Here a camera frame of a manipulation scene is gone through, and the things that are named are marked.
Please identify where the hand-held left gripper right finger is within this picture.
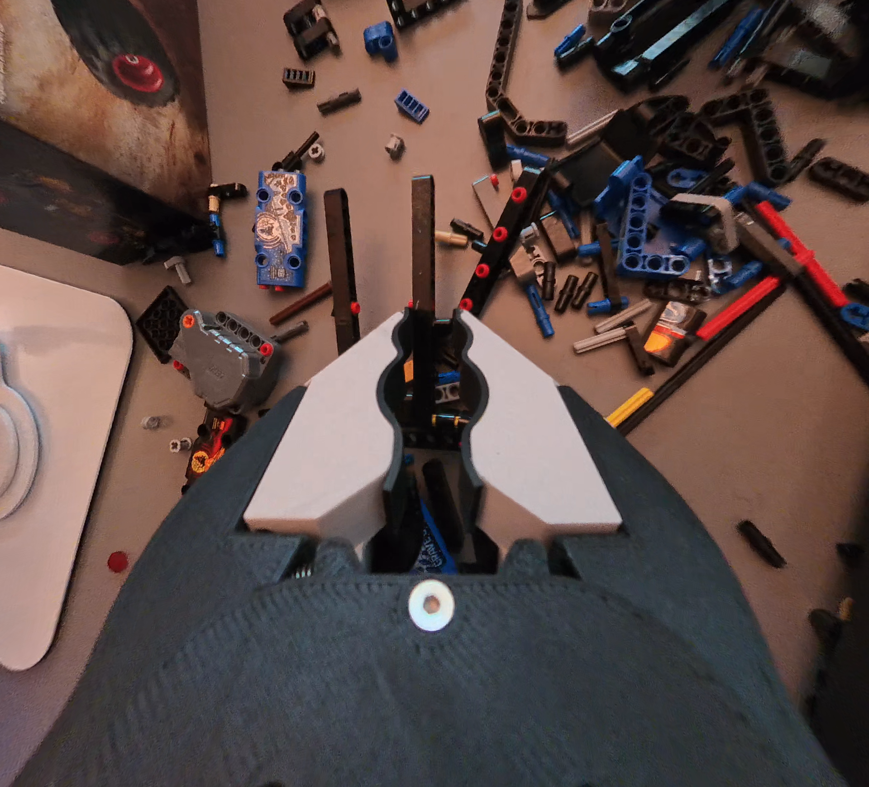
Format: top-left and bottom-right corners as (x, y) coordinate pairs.
(453, 312), (624, 552)

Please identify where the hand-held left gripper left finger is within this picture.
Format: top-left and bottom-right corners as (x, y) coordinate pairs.
(244, 312), (416, 549)

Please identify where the long black toy beam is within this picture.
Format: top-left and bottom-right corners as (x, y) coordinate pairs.
(406, 175), (441, 435)
(322, 188), (362, 355)

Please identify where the grey desk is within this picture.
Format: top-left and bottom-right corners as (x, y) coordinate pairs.
(0, 0), (869, 787)

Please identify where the orange flame toy panel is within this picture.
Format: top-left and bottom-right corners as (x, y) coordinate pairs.
(184, 414), (253, 480)

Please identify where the grey toy motor block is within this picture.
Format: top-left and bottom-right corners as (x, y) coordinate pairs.
(169, 308), (285, 412)

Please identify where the brown toy axle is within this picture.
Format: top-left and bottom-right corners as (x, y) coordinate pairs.
(269, 282), (335, 327)

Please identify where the black square toy tile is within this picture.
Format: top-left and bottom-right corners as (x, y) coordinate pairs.
(136, 288), (192, 365)

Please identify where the black beam with red pins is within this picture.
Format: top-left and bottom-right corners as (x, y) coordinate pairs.
(458, 163), (552, 318)

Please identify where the blue printed toy panel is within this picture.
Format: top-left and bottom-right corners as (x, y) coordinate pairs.
(253, 169), (309, 289)

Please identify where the short black toy beam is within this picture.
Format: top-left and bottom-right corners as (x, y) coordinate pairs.
(738, 520), (787, 569)

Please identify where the white document stand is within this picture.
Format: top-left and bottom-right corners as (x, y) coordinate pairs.
(0, 264), (135, 674)

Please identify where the pile of toy building pieces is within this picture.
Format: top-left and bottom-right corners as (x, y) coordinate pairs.
(451, 0), (869, 437)

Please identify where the blue angled toy piece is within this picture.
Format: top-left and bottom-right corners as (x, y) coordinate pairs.
(363, 23), (400, 62)

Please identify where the black toy connector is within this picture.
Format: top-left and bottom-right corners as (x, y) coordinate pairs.
(283, 0), (342, 60)

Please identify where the toy truck set box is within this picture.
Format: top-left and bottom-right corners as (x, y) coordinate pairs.
(0, 0), (217, 266)

